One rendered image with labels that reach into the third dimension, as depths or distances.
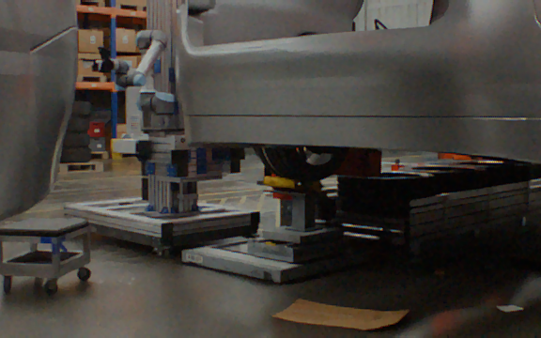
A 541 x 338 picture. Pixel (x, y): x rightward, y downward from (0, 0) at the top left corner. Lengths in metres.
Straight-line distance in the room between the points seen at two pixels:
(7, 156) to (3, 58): 0.15
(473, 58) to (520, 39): 0.16
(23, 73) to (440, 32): 1.60
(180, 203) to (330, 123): 2.50
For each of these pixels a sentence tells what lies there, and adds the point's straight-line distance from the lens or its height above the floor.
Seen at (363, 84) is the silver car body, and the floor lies 1.02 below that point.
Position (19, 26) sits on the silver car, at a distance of 1.24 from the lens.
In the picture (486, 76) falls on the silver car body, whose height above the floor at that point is 1.04.
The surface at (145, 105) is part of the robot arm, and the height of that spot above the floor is 0.97.
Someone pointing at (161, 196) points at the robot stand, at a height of 0.34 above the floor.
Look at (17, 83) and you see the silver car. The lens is 1.24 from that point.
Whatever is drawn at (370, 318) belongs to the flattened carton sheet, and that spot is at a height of 0.01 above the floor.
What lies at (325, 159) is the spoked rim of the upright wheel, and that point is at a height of 0.64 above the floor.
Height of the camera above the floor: 0.92
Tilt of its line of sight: 4 degrees down
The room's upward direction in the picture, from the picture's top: straight up
